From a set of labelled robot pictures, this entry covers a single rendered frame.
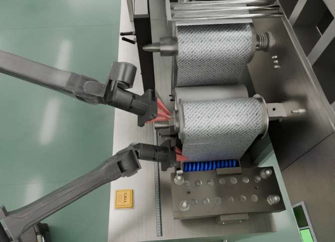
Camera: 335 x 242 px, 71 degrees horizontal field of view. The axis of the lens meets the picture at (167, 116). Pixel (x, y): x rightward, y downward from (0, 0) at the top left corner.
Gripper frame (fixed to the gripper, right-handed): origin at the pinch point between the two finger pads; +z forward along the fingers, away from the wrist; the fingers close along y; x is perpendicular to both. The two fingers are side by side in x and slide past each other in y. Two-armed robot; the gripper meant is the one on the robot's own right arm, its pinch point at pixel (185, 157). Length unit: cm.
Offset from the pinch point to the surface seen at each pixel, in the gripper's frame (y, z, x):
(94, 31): -205, -15, -134
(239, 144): 0.3, 9.7, 17.9
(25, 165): -41, -53, -155
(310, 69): -8.0, 7.6, 48.3
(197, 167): 2.9, 5.4, -0.8
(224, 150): 0.3, 8.5, 11.8
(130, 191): 7.6, -12.3, -24.3
